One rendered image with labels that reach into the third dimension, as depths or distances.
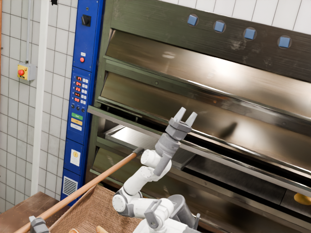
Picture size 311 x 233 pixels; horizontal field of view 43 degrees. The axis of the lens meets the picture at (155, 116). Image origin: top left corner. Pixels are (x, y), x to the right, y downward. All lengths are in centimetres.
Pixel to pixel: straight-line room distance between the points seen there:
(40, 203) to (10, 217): 24
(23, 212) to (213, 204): 130
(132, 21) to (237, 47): 62
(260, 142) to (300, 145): 19
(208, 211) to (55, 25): 149
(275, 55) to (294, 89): 19
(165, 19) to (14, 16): 113
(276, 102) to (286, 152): 26
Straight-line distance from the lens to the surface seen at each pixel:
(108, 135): 254
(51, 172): 296
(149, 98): 229
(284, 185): 200
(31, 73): 276
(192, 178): 232
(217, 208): 235
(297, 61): 198
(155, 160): 162
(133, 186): 174
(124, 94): 236
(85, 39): 243
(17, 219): 281
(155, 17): 219
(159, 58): 220
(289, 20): 197
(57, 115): 274
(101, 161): 262
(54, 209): 183
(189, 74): 213
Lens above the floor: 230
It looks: 22 degrees down
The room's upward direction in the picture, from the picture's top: 10 degrees clockwise
